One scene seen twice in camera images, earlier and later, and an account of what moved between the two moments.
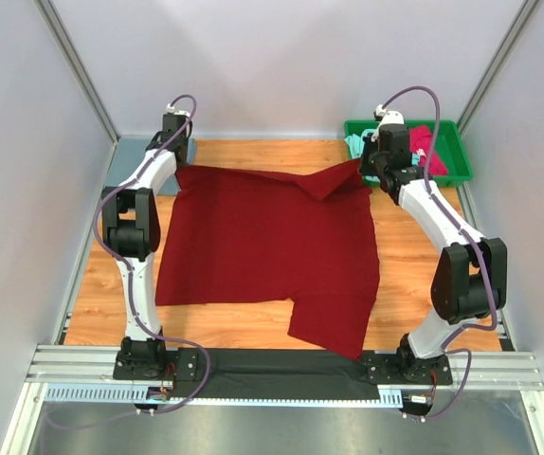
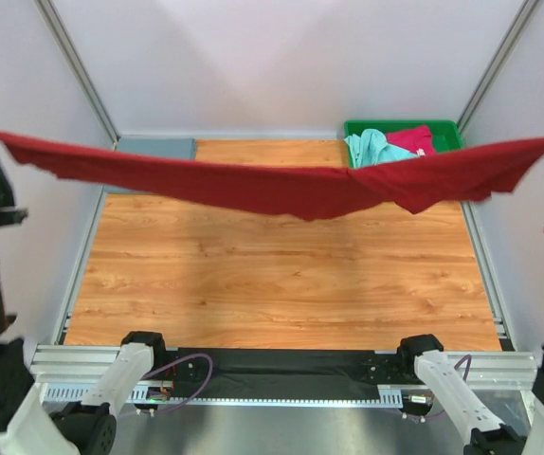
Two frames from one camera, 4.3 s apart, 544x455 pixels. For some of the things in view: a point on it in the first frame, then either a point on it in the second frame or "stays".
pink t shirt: [420, 137] stays
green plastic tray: [448, 139] stays
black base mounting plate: [278, 373] stays
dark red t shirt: [235, 235] to [288, 183]
